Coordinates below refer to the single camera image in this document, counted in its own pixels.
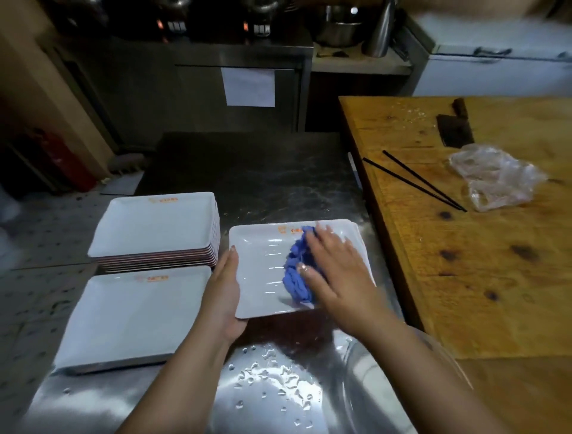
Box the person's left hand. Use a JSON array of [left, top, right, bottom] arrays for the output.
[[198, 244, 249, 345]]

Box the person's right hand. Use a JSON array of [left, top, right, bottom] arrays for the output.
[[296, 221, 396, 343]]

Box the white rectangular plate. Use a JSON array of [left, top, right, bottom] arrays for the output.
[[228, 219, 376, 320]]

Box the blue cloth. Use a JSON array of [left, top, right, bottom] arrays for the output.
[[282, 225, 327, 307]]

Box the stack of white plates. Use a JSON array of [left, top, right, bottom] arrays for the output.
[[52, 266, 212, 376], [87, 191, 221, 274]]

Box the steel work table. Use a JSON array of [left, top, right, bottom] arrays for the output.
[[22, 132, 416, 434]]

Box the person's left forearm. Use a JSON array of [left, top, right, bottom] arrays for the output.
[[116, 321, 231, 434]]

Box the person's right forearm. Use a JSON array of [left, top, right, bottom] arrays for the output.
[[368, 315, 510, 434]]

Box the clear glass bowl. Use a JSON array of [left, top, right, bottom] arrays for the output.
[[330, 326, 474, 434]]

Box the black chopstick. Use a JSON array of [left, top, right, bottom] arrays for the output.
[[362, 157, 465, 212], [382, 150, 468, 212]]

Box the wooden table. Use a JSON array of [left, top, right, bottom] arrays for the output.
[[338, 96, 572, 434]]

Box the loose light floor tile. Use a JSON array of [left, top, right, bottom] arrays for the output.
[[100, 172, 145, 196]]

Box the grey brick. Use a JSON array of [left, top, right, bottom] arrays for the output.
[[108, 153, 146, 174]]

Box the crumpled clear plastic bag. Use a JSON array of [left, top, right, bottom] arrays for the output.
[[448, 144, 548, 212]]

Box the red fire extinguisher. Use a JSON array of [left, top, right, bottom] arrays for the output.
[[31, 129, 97, 193]]

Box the white paper sheet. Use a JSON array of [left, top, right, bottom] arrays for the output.
[[221, 67, 276, 108]]

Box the stainless steel cabinet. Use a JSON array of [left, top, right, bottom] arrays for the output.
[[40, 35, 313, 148]]

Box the beige side counter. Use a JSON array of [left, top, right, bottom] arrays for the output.
[[311, 44, 412, 76]]

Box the white chest freezer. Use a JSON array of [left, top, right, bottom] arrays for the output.
[[395, 13, 572, 98]]

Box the steel jug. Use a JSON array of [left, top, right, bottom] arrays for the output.
[[362, 0, 399, 58]]

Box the steel basin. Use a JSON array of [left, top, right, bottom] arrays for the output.
[[312, 5, 365, 48]]

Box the black induction cooker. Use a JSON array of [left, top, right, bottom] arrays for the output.
[[243, 20, 272, 38], [156, 17, 188, 35]]

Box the steel cleaver with dark handle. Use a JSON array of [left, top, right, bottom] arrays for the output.
[[436, 98, 475, 148]]

